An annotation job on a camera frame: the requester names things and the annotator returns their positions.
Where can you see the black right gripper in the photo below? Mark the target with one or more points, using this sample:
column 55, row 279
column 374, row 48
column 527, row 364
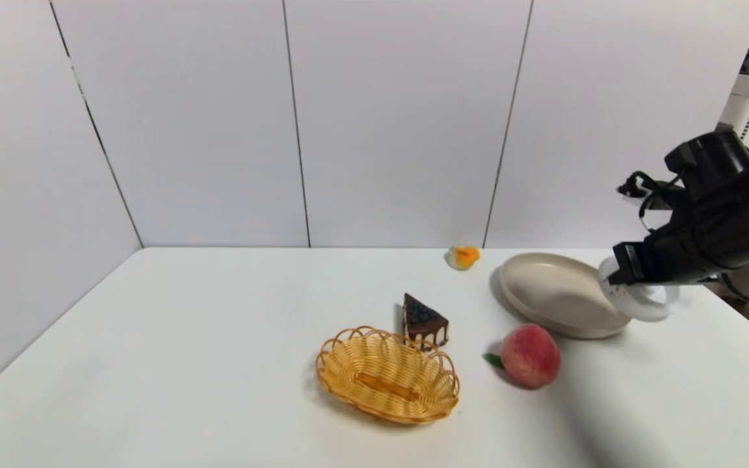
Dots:
column 629, row 262

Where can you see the white round plastic dish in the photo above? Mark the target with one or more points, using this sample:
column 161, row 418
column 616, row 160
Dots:
column 641, row 302

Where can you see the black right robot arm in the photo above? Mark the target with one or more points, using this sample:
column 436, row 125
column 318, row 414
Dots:
column 738, row 175

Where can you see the beige round plate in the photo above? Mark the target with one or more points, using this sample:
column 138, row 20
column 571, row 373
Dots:
column 556, row 294

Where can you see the pink peach with leaf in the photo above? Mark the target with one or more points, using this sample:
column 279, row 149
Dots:
column 530, row 356

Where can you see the small yellow orange toy fruit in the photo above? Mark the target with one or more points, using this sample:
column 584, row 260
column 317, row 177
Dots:
column 463, row 257

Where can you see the chocolate cake slice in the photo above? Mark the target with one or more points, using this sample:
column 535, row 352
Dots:
column 423, row 322

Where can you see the woven yellow wicker basket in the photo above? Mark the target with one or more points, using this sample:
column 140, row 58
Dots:
column 387, row 377

